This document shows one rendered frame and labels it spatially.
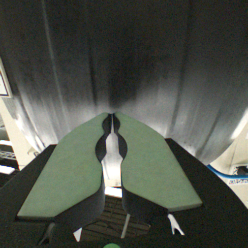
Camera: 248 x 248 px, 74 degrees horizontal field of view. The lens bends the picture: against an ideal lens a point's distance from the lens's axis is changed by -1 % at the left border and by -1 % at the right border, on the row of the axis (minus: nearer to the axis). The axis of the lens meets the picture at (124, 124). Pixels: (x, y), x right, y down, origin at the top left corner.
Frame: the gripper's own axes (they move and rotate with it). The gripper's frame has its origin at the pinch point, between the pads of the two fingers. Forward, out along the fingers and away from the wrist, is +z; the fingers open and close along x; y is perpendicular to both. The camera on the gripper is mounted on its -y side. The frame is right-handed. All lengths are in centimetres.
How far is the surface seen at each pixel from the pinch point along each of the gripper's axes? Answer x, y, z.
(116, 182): -1, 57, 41
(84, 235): -153, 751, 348
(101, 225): -86, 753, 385
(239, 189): 35, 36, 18
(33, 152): -42, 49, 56
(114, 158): -0.1, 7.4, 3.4
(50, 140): -6.2, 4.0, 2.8
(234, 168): 31.5, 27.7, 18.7
